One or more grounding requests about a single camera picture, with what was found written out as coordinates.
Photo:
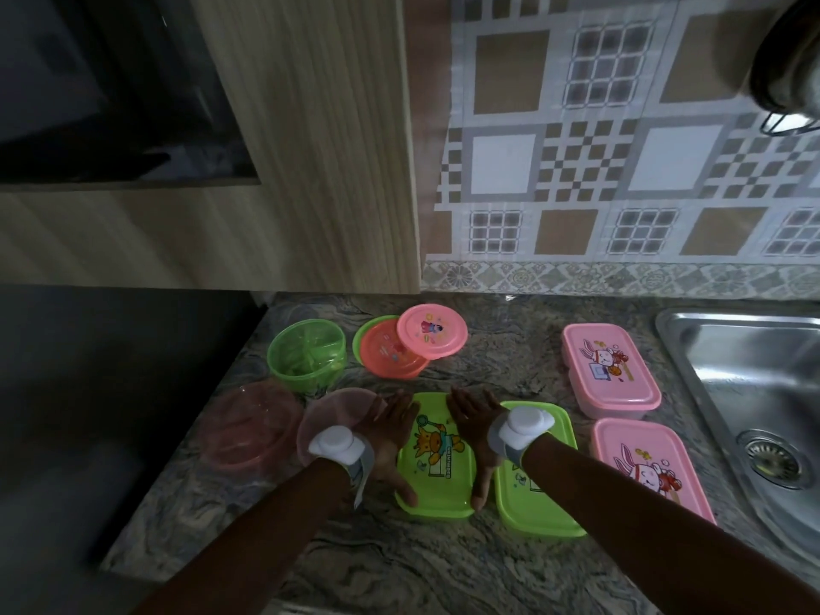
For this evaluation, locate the person's left hand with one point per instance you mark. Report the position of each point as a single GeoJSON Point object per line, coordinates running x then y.
{"type": "Point", "coordinates": [387, 435]}

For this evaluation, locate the person's right hand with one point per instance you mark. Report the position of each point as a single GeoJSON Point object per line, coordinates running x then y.
{"type": "Point", "coordinates": [477, 429]}

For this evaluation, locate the green rectangular giraffe lid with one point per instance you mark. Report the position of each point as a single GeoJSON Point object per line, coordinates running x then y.
{"type": "Point", "coordinates": [544, 512]}
{"type": "Point", "coordinates": [435, 467]}

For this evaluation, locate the pink round container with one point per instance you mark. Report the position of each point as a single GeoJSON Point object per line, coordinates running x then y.
{"type": "Point", "coordinates": [246, 429]}
{"type": "Point", "coordinates": [333, 409]}

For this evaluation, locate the orange round lid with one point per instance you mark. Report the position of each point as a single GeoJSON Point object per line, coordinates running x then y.
{"type": "Point", "coordinates": [384, 352]}

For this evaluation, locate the green round lid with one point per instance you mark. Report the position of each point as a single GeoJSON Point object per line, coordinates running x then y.
{"type": "Point", "coordinates": [362, 339]}

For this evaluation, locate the pink round lid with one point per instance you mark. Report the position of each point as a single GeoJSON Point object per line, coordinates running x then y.
{"type": "Point", "coordinates": [432, 329]}

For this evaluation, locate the green round container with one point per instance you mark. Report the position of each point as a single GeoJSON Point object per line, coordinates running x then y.
{"type": "Point", "coordinates": [306, 352]}

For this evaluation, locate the large pink rectangular container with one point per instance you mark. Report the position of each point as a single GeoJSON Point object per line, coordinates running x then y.
{"type": "Point", "coordinates": [640, 454]}

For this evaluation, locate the wooden cabinet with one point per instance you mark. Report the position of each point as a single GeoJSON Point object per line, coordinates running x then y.
{"type": "Point", "coordinates": [320, 153]}

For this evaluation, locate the person's left forearm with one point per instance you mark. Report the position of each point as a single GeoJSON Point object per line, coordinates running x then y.
{"type": "Point", "coordinates": [256, 544]}

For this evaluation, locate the person's right forearm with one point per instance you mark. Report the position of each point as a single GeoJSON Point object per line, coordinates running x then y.
{"type": "Point", "coordinates": [640, 538]}

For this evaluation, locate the white grey wrist tracker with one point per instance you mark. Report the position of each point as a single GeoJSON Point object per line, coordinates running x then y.
{"type": "Point", "coordinates": [522, 425]}
{"type": "Point", "coordinates": [336, 445]}

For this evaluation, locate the steel sink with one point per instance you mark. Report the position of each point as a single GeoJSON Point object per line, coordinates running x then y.
{"type": "Point", "coordinates": [756, 371]}

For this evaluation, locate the steel sink drain strainer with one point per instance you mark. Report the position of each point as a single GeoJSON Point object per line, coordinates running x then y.
{"type": "Point", "coordinates": [772, 459]}

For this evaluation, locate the steel pan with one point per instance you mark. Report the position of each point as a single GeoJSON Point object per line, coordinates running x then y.
{"type": "Point", "coordinates": [788, 63]}

